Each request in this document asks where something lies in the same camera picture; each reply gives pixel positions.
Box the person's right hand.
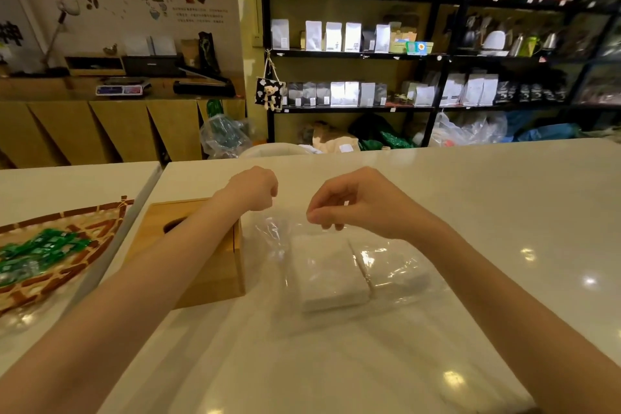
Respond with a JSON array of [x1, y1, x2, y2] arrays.
[[306, 167, 429, 239]]

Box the person's left hand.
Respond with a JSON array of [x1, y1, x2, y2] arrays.
[[224, 166, 279, 215]]

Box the clear plastic bag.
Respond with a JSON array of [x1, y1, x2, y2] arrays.
[[242, 207, 449, 337]]

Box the person's left forearm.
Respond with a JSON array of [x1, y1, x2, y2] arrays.
[[0, 186, 243, 414]]

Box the person's right forearm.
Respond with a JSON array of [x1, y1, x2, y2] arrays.
[[410, 212, 621, 414]]

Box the white chair back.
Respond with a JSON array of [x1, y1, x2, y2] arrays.
[[237, 142, 313, 158]]

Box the white napkin stack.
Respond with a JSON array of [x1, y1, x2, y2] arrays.
[[348, 236, 431, 297], [289, 233, 372, 315]]

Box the plastic bag of green packets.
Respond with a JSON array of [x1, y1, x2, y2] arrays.
[[200, 113, 254, 159]]

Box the brown paper bag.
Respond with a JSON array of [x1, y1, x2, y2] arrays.
[[303, 121, 361, 153]]

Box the hanging teddy bear ornament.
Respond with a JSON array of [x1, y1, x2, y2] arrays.
[[255, 51, 287, 112]]

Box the wooden tissue box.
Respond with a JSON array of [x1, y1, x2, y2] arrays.
[[123, 198, 246, 311]]

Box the black heat sealer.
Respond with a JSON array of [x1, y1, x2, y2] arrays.
[[173, 65, 237, 98]]

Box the row of silver white bags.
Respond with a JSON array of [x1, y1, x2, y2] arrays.
[[286, 71, 500, 108]]

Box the black standing pouch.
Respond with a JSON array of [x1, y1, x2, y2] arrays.
[[197, 31, 222, 76]]

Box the brown standing pouch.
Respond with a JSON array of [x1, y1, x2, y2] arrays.
[[180, 38, 201, 68]]

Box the crumpled clear plastic bags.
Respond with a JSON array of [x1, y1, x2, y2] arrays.
[[429, 110, 508, 147]]

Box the wooden cabinet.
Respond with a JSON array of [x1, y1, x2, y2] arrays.
[[0, 76, 247, 170]]

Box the row of white coffee bags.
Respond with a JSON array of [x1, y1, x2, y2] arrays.
[[270, 18, 392, 54]]

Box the black box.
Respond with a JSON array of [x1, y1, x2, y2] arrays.
[[121, 54, 186, 79]]

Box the digital kitchen scale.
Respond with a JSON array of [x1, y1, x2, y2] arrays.
[[95, 77, 152, 97]]

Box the small colourful boxes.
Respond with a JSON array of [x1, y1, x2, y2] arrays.
[[388, 22, 435, 56]]

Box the black shelf unit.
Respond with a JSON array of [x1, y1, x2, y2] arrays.
[[259, 0, 621, 147]]

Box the woven patterned tray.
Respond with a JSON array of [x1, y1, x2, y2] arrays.
[[0, 196, 135, 318]]

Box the blue plastic bag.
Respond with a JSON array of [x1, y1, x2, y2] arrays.
[[513, 123, 581, 143]]

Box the row of black packets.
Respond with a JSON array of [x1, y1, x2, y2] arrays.
[[495, 79, 569, 105]]

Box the pile of green candies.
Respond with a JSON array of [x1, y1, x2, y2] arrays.
[[0, 228, 93, 289]]

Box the group of kettles and pots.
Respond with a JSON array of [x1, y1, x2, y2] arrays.
[[461, 15, 559, 58]]

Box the white desk lamp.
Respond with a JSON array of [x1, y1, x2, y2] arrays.
[[41, 0, 95, 77]]

